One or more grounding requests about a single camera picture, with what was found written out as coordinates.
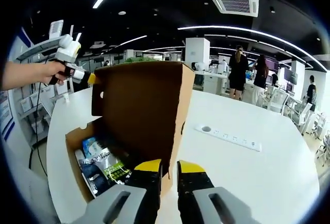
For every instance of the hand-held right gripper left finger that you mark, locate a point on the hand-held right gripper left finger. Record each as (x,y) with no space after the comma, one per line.
(121,203)

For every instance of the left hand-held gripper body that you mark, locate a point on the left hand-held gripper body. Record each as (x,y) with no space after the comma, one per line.
(68,48)

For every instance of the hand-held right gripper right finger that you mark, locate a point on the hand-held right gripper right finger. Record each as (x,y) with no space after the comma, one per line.
(203,203)

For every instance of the dark green soft pack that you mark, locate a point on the dark green soft pack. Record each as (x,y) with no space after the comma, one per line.
(103,172)

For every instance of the blue wet wipes soft pack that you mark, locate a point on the blue wet wipes soft pack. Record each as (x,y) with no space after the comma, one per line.
(91,146)

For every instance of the brown cardboard shoe box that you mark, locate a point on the brown cardboard shoe box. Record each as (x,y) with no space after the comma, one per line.
(141,105)

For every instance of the person's left hand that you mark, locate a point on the person's left hand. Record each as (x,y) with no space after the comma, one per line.
(54,71)

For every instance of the white storage shelf rack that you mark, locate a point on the white storage shelf rack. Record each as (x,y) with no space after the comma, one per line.
(33,51)

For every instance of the white table power strip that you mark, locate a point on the white table power strip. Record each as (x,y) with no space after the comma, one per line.
(229,138)

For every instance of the group of white office chairs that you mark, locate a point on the group of white office chairs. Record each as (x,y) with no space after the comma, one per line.
(304,113)

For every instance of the white ceiling air conditioner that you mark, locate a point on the white ceiling air conditioner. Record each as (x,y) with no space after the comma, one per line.
(234,4)

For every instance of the curved ceiling light strip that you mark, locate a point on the curved ceiling light strip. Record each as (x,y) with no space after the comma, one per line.
(247,31)

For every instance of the blue wall poster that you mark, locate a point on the blue wall poster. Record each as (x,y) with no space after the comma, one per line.
(6,115)

